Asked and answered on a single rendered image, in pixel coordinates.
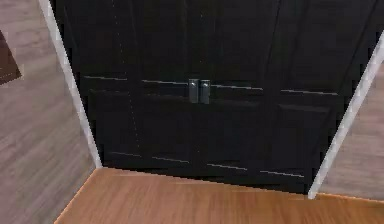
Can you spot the black panelled room door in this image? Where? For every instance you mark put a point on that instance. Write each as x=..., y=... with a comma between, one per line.
x=133, y=50
x=266, y=56

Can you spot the dark brown furniture corner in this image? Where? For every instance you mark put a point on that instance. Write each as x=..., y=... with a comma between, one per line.
x=6, y=66

